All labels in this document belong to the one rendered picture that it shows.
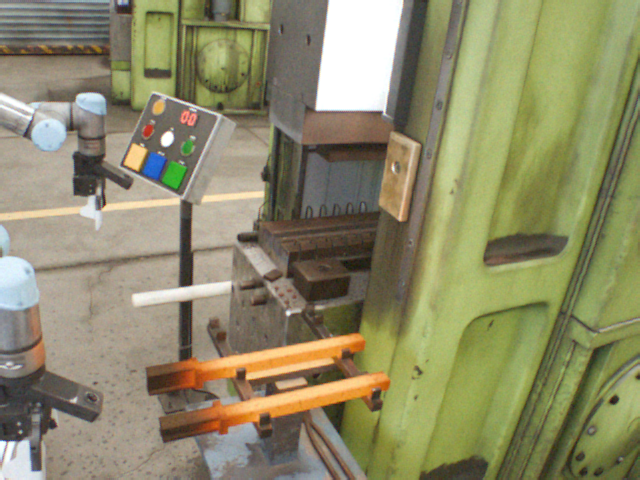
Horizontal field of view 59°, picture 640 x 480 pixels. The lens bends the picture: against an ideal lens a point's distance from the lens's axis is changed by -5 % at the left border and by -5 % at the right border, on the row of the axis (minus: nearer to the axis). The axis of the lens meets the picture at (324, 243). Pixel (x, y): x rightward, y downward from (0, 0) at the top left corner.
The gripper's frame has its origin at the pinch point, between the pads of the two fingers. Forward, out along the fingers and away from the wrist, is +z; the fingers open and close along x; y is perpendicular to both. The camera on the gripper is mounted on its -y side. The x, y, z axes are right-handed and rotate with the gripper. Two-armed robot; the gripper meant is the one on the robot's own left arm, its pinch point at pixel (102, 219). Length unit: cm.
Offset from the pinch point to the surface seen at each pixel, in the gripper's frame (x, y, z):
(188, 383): 77, -22, -5
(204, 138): -17.4, -28.8, -19.3
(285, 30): 15, -45, -57
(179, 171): -15.6, -21.6, -9.1
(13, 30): -728, 202, 60
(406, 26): 45, -63, -64
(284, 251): 27, -48, -5
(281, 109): 17, -45, -39
